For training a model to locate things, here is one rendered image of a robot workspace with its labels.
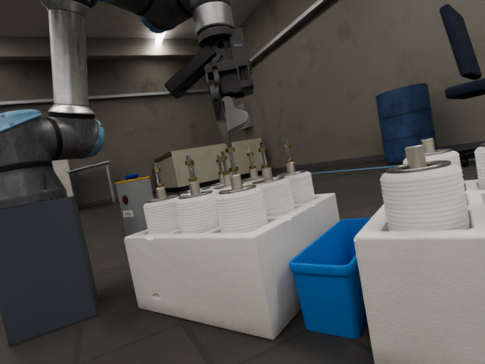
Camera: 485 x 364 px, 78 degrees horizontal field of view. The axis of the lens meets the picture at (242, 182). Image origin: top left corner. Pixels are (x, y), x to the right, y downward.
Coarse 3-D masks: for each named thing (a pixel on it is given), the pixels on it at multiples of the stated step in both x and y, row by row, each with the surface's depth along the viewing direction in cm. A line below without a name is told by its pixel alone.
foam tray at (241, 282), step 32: (288, 224) 58; (320, 224) 70; (128, 256) 72; (160, 256) 65; (192, 256) 59; (224, 256) 54; (256, 256) 50; (288, 256) 57; (160, 288) 67; (192, 288) 60; (224, 288) 55; (256, 288) 51; (288, 288) 56; (192, 320) 62; (224, 320) 56; (256, 320) 52; (288, 320) 55
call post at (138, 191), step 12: (144, 180) 86; (120, 192) 86; (132, 192) 83; (144, 192) 86; (120, 204) 87; (132, 204) 83; (132, 216) 84; (144, 216) 85; (132, 228) 85; (144, 228) 85
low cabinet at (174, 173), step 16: (224, 144) 615; (240, 144) 630; (256, 144) 647; (160, 160) 666; (176, 160) 570; (208, 160) 598; (240, 160) 629; (256, 160) 646; (160, 176) 700; (176, 176) 570; (208, 176) 597; (240, 176) 629
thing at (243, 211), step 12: (240, 192) 55; (252, 192) 56; (216, 204) 59; (228, 204) 55; (240, 204) 55; (252, 204) 55; (264, 204) 59; (228, 216) 56; (240, 216) 55; (252, 216) 55; (264, 216) 58; (228, 228) 56; (240, 228) 55; (252, 228) 55
